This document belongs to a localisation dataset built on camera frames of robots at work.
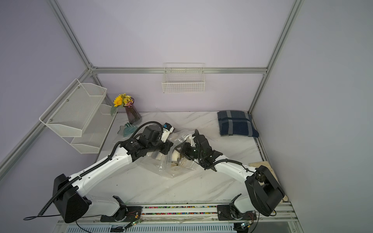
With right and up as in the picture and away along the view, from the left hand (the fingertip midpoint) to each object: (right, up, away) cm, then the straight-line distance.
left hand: (171, 145), depth 78 cm
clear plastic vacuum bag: (-6, -10, +1) cm, 12 cm away
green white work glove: (-36, +7, +26) cm, 45 cm away
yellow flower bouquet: (-34, +28, +15) cm, 47 cm away
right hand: (+3, -4, +3) cm, 6 cm away
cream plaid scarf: (+2, -7, +1) cm, 7 cm away
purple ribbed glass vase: (-32, +20, +26) cm, 46 cm away
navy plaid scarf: (+44, +13, +29) cm, 55 cm away
